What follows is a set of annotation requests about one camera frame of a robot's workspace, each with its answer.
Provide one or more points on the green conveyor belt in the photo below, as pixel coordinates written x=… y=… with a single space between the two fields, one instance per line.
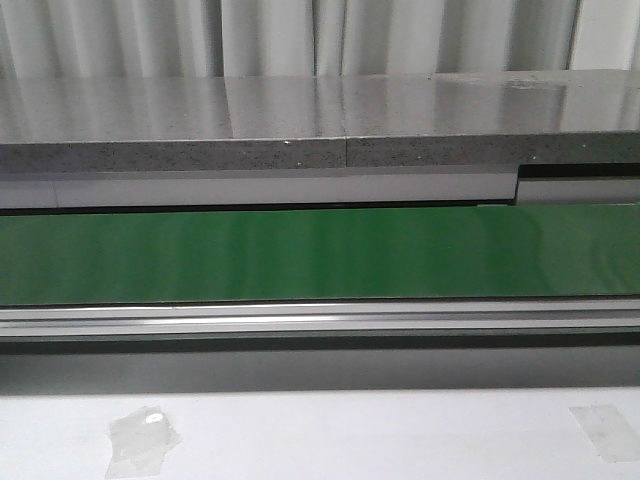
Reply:
x=318 y=254

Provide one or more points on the clear tape patch left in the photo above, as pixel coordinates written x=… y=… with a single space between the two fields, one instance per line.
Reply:
x=140 y=443

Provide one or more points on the clear tape patch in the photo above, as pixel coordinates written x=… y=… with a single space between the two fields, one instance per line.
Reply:
x=613 y=437
x=140 y=443

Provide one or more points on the grey stone slab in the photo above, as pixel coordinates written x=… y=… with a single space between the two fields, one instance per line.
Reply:
x=100 y=125

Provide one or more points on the white pleated curtain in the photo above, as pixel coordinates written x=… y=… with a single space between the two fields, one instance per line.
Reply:
x=200 y=39

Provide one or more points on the clear tape patch right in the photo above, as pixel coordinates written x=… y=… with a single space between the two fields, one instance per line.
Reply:
x=613 y=437

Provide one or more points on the aluminium conveyor front rail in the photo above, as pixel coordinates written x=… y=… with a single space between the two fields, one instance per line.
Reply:
x=323 y=318

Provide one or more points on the aluminium conveyor rail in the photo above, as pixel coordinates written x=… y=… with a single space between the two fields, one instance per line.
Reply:
x=323 y=318
x=537 y=184

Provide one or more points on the aluminium conveyor rear rail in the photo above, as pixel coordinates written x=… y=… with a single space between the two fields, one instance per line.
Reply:
x=537 y=184

